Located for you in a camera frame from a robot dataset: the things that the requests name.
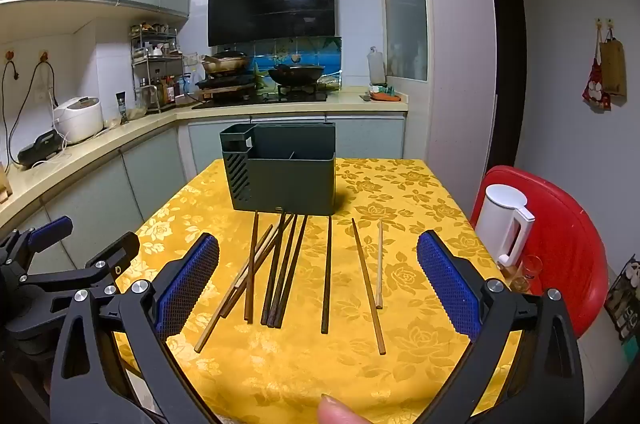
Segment beige kitchen countertop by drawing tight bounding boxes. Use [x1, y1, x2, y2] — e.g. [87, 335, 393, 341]
[0, 87, 408, 230]

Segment printed bag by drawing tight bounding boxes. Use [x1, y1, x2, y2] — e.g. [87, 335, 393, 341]
[604, 256, 640, 343]

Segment pale green base cabinets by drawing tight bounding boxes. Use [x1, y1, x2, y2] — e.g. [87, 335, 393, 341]
[0, 114, 406, 275]

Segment black induction cooker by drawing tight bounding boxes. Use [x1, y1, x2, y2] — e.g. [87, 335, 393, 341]
[195, 74, 257, 91]

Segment brown wooden chopstick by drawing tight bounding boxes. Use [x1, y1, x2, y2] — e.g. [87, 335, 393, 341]
[221, 214, 296, 319]
[244, 211, 260, 323]
[351, 218, 387, 355]

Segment black power cable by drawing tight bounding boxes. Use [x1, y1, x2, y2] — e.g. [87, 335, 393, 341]
[0, 54, 57, 165]

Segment metal spice rack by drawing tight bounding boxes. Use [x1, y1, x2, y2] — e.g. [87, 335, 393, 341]
[131, 23, 184, 113]

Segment white electric kettle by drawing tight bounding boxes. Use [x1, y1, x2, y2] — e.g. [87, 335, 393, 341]
[474, 183, 536, 268]

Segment yellow floral tablecloth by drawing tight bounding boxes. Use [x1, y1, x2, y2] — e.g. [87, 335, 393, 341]
[115, 157, 523, 424]

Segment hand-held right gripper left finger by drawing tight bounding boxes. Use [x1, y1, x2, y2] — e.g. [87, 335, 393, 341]
[50, 231, 221, 424]

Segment golden lidded pan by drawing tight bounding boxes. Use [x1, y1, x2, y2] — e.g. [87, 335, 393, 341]
[201, 48, 252, 76]

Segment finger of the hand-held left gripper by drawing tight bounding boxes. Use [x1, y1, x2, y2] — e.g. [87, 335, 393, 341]
[0, 216, 74, 272]
[20, 231, 141, 300]

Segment red plastic stool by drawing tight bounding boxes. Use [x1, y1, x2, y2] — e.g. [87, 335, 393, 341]
[470, 165, 609, 338]

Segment small drinking glass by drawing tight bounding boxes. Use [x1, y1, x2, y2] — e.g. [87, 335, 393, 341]
[510, 254, 544, 295]

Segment brown hanging bag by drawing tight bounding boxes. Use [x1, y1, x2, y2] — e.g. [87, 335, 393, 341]
[599, 28, 628, 98]

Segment dark door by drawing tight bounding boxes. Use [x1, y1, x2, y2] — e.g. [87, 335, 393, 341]
[487, 0, 527, 175]

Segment black glass gas hob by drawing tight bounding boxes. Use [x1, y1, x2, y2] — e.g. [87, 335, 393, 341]
[192, 90, 329, 110]

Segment white plastic container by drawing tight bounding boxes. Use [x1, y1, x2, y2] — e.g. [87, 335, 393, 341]
[368, 46, 386, 86]

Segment wooden board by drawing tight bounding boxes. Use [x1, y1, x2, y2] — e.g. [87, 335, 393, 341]
[199, 86, 255, 101]

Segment black wok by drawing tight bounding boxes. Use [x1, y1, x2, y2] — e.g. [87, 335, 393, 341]
[268, 62, 327, 87]

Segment white rice cooker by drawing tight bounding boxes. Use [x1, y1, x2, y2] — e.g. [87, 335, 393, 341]
[53, 96, 105, 145]

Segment red hanging cloth ornament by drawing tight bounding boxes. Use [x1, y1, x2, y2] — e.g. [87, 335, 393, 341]
[582, 53, 612, 111]

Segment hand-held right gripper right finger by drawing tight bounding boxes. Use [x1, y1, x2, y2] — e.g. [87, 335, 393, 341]
[415, 230, 586, 424]

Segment dark wooden chopstick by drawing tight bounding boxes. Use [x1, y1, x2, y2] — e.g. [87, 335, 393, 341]
[275, 214, 308, 329]
[260, 212, 287, 325]
[320, 215, 333, 335]
[267, 214, 298, 328]

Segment blue tile mural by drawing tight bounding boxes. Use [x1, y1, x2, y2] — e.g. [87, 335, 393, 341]
[249, 36, 344, 76]

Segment black countertop appliance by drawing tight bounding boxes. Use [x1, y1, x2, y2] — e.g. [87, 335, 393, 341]
[17, 129, 64, 168]

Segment dark green utensil holder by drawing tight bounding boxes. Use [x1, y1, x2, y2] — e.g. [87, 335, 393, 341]
[219, 120, 337, 216]

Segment light wooden chopstick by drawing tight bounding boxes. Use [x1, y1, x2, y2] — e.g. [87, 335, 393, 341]
[194, 224, 275, 353]
[375, 219, 384, 310]

